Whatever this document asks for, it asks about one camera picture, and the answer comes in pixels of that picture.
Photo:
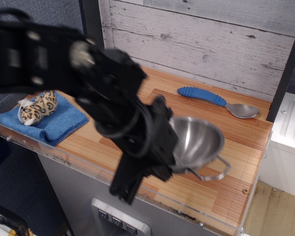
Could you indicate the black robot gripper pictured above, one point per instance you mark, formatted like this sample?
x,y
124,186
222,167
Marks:
x,y
147,143

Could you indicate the dark grey vertical post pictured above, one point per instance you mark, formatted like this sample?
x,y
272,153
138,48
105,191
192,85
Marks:
x,y
91,21

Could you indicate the silver dispenser panel with buttons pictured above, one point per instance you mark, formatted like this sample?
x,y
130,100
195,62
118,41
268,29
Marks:
x,y
114,222

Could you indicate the white cabinet on right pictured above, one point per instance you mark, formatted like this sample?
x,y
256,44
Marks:
x,y
278,166

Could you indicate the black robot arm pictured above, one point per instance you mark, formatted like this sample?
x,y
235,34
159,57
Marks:
x,y
105,83

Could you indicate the leopard print plush toy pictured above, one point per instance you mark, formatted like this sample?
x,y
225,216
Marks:
x,y
32,112

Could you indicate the dark right vertical post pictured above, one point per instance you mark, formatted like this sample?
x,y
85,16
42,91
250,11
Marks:
x,y
282,87

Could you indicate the blue handled metal spoon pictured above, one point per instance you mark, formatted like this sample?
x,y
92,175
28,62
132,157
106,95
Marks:
x,y
237,110

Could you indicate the stainless steel colander bowl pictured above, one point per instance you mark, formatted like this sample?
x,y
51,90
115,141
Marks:
x,y
199,143

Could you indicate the folded blue cloth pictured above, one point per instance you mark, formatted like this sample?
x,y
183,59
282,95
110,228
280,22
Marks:
x,y
52,129

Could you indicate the yellow object bottom left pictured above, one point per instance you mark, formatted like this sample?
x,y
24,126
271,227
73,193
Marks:
x,y
19,232

